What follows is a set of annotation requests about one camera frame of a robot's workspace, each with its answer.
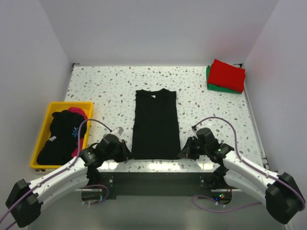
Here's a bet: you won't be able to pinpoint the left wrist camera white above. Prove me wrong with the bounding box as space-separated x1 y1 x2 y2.
111 126 124 139

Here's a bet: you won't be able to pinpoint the folded green t shirt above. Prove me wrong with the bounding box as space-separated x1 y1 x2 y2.
206 65 240 94

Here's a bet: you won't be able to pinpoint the black clothes in bin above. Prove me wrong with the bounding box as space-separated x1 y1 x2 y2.
36 109 85 165

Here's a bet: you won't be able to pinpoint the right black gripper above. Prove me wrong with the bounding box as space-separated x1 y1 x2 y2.
177 137 209 160

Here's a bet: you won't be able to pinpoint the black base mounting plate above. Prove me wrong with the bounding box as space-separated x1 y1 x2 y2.
89 172 235 204

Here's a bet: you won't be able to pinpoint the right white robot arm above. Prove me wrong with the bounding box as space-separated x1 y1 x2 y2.
178 128 306 224

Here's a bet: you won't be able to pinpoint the folded red t shirt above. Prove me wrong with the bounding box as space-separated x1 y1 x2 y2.
208 59 246 94

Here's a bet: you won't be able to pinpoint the black t shirt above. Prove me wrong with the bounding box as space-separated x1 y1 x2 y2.
131 89 181 160

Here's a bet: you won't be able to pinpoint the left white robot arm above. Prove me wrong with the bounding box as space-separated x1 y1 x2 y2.
5 134 134 228

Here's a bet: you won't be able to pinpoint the yellow plastic bin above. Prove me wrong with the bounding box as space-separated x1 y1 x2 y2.
30 102 94 170

